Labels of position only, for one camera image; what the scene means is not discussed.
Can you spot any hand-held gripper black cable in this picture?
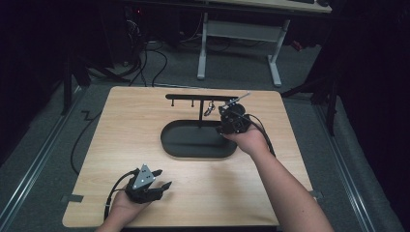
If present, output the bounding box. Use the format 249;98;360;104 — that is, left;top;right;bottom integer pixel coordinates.
235;110;278;159
102;169;136;221

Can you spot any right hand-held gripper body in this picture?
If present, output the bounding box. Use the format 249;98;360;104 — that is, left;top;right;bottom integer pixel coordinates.
218;91;253;135

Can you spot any white-legged desk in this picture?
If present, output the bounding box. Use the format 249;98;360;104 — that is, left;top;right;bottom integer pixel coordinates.
122;0;333;88

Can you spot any black floor cable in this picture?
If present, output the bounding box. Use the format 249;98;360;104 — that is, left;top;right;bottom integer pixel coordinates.
70;109;103;177

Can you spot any metal floor rail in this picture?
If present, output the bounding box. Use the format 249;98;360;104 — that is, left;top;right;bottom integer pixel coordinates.
0;85;85;226
313;104;378;232

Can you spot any left hand-held gripper black cable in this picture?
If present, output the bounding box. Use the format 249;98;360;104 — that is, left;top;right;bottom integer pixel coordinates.
102;169;136;221

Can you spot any black hook rack with tray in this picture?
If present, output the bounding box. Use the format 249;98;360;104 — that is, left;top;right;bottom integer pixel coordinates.
160;93;241;160

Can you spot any right hand-held gripper black cable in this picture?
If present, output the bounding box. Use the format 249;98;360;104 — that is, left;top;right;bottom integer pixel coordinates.
235;110;278;159

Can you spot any black metal stand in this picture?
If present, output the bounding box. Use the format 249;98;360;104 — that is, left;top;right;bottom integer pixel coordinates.
280;32;342;137
59;47;130;116

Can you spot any bundle of black cables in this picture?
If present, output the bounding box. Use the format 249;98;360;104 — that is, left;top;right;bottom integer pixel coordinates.
124;13;169;88

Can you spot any dark computer tower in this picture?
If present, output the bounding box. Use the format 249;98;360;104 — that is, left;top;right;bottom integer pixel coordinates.
109;4;153;67

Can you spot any person's left hand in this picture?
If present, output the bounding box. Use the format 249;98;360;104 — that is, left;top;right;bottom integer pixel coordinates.
107;189;153;227

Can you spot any person's right hand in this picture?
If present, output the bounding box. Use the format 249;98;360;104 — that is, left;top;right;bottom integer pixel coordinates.
222;124;273;159

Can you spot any metal key ring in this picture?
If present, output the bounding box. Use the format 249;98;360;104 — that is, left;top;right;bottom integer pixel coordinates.
203;101;217;118

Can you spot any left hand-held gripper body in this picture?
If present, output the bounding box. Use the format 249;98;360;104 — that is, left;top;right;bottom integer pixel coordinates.
125;163;162;205

